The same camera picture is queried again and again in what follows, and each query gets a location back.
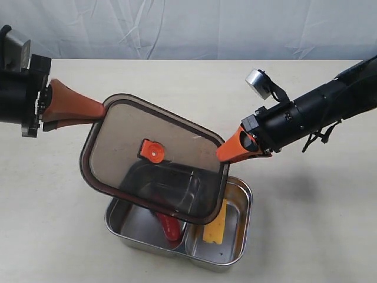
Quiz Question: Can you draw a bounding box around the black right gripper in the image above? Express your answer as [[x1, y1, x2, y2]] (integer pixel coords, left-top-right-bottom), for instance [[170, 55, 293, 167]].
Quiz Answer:
[[216, 101, 300, 164]]

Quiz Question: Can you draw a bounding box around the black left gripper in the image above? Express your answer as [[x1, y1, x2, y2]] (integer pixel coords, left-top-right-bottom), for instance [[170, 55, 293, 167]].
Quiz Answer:
[[1, 54, 105, 138]]

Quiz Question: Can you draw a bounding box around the dark transparent container lid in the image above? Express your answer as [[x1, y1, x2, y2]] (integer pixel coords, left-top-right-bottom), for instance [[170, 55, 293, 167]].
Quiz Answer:
[[80, 93, 229, 225]]

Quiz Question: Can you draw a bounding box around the yellow toy cheese wedge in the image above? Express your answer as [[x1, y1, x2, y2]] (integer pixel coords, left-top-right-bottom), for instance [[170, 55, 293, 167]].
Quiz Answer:
[[202, 198, 227, 245]]

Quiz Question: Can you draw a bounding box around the red toy sausage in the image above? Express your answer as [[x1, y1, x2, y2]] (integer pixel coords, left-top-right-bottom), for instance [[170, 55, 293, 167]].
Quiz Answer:
[[151, 188, 181, 241]]

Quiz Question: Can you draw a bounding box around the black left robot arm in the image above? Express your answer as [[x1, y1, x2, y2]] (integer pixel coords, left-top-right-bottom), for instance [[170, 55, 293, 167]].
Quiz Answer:
[[1, 54, 105, 138]]

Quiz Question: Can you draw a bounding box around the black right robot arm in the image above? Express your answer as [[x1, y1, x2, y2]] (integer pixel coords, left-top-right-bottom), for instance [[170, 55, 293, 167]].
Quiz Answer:
[[42, 57, 376, 163]]

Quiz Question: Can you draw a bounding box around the grey fabric backdrop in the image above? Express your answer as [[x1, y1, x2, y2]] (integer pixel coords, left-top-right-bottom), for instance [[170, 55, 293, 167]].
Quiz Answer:
[[1, 1, 376, 60]]

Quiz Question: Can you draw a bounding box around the stainless steel lunch box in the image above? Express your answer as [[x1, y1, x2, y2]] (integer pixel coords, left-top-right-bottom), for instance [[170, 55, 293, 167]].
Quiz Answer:
[[104, 176, 253, 272]]

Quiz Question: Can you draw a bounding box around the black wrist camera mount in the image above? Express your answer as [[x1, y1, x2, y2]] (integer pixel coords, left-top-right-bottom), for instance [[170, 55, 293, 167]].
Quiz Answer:
[[245, 68, 290, 103]]

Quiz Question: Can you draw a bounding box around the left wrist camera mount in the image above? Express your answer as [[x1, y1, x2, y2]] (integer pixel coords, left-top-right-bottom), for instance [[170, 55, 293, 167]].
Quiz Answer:
[[1, 25, 31, 72]]

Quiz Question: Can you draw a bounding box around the black cable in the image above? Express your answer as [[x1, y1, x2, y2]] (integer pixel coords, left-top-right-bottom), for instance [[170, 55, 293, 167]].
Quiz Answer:
[[302, 120, 342, 153]]

